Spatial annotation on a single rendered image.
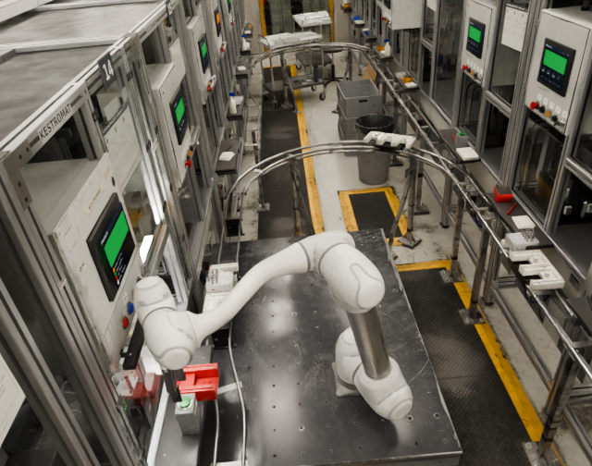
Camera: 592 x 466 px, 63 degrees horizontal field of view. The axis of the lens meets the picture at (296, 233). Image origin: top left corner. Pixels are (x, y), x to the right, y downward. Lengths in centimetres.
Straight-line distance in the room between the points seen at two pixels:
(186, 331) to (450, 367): 214
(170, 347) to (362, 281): 54
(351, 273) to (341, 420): 82
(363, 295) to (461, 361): 188
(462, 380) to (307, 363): 116
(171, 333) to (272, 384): 98
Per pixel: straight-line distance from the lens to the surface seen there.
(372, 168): 487
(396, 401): 185
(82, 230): 129
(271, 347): 233
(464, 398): 304
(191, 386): 188
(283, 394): 215
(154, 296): 138
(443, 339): 331
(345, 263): 142
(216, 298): 234
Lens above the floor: 237
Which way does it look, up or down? 34 degrees down
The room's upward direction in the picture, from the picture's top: 5 degrees counter-clockwise
